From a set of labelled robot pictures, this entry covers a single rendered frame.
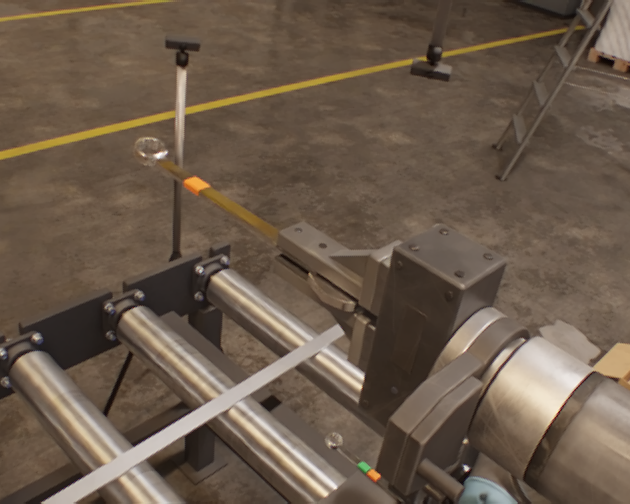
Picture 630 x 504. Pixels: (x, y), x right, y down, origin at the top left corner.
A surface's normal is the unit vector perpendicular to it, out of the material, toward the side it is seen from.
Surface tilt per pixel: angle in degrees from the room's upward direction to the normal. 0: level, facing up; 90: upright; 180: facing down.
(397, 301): 90
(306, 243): 0
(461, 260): 0
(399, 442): 90
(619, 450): 37
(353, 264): 90
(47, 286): 0
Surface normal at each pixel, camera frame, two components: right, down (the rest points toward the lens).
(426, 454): 0.72, 0.45
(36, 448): 0.13, -0.83
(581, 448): -0.48, -0.23
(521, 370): -0.24, -0.56
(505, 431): -0.66, 0.15
